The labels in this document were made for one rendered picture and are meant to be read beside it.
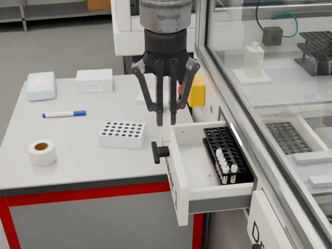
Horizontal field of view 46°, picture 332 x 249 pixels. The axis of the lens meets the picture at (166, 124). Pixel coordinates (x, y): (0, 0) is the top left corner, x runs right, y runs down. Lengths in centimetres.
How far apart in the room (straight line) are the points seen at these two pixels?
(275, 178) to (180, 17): 31
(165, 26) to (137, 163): 51
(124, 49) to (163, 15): 96
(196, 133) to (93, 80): 54
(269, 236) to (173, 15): 40
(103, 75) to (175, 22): 81
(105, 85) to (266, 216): 88
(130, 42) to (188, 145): 70
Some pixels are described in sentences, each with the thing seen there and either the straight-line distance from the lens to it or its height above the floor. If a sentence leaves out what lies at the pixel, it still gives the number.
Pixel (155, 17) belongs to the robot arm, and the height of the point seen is 123.
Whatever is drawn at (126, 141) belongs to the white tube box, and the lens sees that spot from 112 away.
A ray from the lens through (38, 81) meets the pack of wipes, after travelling 146.
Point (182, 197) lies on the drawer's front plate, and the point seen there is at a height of 90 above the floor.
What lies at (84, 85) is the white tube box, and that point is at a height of 79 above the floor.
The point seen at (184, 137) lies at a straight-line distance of 100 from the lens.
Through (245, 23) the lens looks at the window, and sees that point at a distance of 85.
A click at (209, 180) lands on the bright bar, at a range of 89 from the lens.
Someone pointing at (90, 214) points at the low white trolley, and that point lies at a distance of 113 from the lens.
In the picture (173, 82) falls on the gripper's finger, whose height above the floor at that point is 110.
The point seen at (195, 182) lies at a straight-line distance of 90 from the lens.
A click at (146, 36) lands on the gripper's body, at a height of 119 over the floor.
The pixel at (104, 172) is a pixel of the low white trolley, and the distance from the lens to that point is 105.
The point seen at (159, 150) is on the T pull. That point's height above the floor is 91.
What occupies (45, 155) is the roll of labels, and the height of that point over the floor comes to 79.
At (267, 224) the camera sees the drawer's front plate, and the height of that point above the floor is 92.
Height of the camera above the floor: 142
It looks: 32 degrees down
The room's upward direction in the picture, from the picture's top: straight up
